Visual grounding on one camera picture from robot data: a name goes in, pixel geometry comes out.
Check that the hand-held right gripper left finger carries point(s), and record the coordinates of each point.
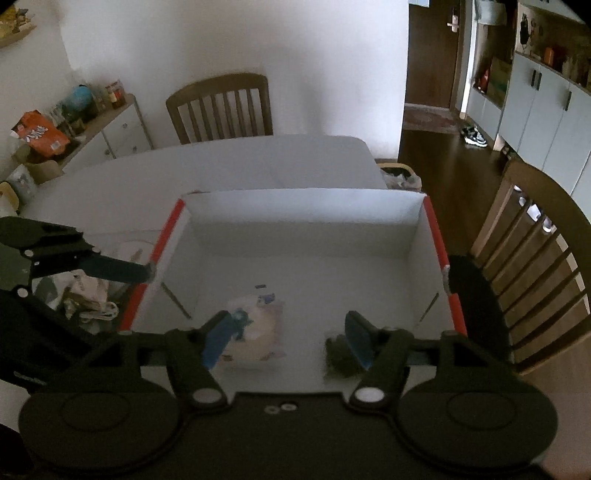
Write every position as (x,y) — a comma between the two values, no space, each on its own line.
(217,339)

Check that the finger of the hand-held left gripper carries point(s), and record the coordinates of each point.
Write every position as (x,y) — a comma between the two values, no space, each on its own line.
(120,270)

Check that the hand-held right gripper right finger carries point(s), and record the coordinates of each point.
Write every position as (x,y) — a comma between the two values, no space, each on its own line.
(359,341)

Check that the dark green wrapper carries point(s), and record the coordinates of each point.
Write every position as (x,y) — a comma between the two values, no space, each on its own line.
(339,357)

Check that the brown paper bag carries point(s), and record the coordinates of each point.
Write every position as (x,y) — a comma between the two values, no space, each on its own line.
(87,288)

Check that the white plastic packet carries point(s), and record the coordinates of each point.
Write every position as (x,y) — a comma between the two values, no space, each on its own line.
(263,332)

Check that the red and white cardboard box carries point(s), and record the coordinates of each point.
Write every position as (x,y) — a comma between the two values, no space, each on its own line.
(300,258)

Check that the white marble desktop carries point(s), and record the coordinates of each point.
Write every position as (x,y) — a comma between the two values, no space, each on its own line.
(254,161)

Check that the brown cardboard box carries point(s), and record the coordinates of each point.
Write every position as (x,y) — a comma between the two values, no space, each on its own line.
(44,170)

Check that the white plastic bag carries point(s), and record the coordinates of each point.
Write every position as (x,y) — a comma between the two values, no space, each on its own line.
(21,182)

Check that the white sideboard with wooden top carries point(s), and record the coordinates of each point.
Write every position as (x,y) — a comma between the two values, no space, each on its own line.
(122,134)

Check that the orange snack bag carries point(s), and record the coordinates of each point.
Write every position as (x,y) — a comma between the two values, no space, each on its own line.
(41,134)

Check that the blue globe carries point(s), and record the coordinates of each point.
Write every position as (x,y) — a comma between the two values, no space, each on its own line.
(78,99)

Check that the wooden waste basket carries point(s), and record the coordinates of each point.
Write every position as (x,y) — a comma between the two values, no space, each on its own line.
(392,165)

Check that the brown wooden slatted chair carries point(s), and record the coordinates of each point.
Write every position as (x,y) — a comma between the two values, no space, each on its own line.
(217,85)
(545,194)

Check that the patterned door rug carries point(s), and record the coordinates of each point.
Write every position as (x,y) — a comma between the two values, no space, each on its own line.
(431,119)

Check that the black and white sneaker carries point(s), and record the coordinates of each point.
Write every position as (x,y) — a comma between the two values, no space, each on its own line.
(479,139)
(470,131)

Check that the low white cabinet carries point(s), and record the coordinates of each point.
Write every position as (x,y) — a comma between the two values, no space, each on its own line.
(482,106)

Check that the red figurine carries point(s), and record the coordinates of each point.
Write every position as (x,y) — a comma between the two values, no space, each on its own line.
(483,81)

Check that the brown wooden door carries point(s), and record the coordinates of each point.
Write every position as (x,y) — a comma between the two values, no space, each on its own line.
(429,55)

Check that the green box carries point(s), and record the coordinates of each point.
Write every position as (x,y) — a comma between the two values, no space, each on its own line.
(499,81)

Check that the orange canister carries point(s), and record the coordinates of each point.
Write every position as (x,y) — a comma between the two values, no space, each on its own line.
(550,55)

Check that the wooden wall shelf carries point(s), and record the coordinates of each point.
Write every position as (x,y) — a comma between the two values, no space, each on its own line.
(16,34)

